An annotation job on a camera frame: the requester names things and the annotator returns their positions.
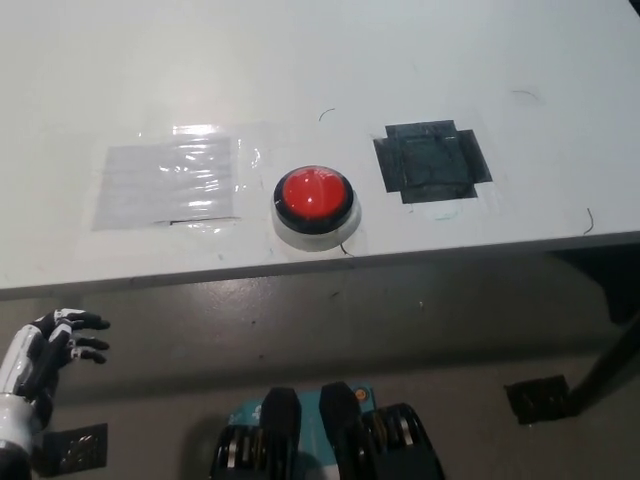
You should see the red dome push button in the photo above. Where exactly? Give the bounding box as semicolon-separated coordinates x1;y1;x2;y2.
269;164;362;253

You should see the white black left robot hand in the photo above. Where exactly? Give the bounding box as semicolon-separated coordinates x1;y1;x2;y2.
0;308;112;432

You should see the black metal table leg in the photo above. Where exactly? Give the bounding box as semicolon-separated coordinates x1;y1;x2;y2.
549;232;640;419

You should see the clear tape patch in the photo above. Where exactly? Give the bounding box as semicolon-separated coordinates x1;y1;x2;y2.
91;135;245;232

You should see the clear plastic tape film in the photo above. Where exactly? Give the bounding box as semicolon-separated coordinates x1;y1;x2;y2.
134;122;266;236

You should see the black tape patch on desk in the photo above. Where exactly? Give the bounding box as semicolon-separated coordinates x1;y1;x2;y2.
372;118;494;205

